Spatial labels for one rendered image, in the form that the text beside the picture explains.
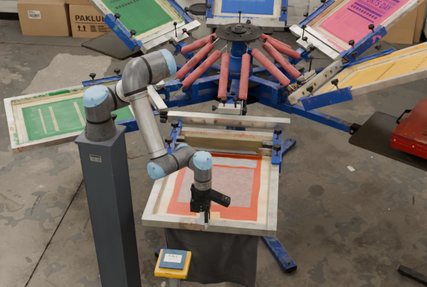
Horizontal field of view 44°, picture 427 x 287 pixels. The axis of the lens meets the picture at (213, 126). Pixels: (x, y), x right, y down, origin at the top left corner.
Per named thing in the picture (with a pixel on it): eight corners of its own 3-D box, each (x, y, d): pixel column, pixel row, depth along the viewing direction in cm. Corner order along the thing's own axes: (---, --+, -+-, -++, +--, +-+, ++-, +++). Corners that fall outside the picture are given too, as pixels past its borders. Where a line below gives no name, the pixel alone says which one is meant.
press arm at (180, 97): (49, 134, 313) (47, 126, 310) (47, 129, 318) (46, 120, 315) (239, 94, 353) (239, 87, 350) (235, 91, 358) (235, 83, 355)
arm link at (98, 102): (81, 114, 249) (76, 89, 241) (106, 105, 256) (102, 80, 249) (93, 125, 241) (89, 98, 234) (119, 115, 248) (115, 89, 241)
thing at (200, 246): (257, 291, 258) (260, 225, 235) (166, 282, 263) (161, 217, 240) (257, 286, 260) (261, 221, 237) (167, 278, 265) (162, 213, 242)
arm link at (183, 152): (165, 148, 218) (180, 160, 211) (187, 139, 224) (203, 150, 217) (166, 164, 222) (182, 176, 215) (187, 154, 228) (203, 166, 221)
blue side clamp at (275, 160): (280, 173, 267) (281, 161, 263) (270, 172, 268) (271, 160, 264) (281, 141, 293) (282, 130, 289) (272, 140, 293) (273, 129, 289)
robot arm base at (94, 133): (79, 139, 249) (75, 121, 243) (93, 122, 261) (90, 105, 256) (108, 143, 245) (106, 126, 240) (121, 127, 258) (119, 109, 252)
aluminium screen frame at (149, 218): (276, 237, 226) (276, 230, 224) (142, 225, 232) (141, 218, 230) (279, 138, 292) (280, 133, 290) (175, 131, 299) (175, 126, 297)
